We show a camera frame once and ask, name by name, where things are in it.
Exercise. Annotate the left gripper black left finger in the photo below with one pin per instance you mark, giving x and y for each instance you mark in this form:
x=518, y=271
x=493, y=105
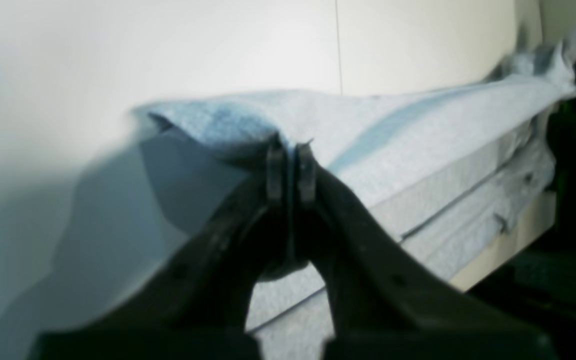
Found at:
x=196, y=307

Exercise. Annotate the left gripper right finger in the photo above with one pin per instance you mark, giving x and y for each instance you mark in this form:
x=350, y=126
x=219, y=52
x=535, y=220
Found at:
x=385, y=305

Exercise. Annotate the grey t-shirt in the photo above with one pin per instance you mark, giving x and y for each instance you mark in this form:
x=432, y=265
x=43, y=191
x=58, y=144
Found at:
x=444, y=171

